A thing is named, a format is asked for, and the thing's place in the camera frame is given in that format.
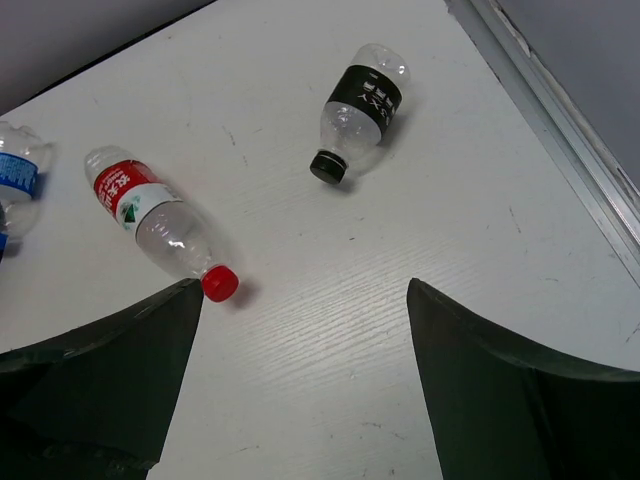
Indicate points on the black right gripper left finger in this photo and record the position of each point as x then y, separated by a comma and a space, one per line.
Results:
97, 401

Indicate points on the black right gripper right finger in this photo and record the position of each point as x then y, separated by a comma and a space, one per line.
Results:
502, 406

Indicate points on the red label plastic bottle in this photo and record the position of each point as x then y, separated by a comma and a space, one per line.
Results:
167, 228

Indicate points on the blue label plastic bottle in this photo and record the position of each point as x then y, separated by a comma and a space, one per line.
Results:
25, 165

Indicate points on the black label plastic bottle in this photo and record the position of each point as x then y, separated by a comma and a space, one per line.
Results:
358, 113

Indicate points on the aluminium table frame rail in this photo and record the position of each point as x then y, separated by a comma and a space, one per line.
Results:
572, 69

